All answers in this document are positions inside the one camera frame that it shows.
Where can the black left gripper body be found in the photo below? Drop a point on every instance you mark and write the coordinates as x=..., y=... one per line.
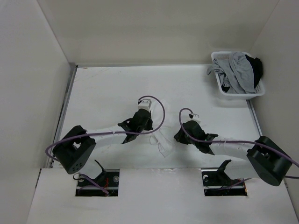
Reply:
x=147, y=126

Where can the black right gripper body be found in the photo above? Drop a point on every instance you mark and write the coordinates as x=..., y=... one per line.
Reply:
x=183, y=139

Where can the white tank top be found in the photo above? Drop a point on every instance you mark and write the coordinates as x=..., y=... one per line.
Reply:
x=163, y=137

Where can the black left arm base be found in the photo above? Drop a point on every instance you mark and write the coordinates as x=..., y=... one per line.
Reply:
x=108, y=179

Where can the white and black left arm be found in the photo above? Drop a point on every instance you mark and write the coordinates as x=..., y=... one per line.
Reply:
x=74, y=155

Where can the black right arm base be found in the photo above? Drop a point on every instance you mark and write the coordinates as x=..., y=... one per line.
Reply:
x=217, y=183

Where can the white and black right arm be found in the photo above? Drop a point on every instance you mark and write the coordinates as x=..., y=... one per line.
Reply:
x=255, y=160

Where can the grey tank top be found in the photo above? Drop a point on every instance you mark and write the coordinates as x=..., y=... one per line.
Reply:
x=234, y=72

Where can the black tank top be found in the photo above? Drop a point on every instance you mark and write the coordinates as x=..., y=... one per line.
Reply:
x=257, y=68

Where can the white plastic laundry basket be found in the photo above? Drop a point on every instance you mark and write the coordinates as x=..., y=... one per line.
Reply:
x=259, y=90

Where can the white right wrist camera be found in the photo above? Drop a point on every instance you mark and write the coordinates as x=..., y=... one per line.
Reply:
x=195, y=117

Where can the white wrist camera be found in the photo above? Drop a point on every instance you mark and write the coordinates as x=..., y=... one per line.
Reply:
x=144, y=104
x=195, y=117

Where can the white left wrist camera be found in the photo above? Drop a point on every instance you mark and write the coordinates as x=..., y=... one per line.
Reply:
x=144, y=104

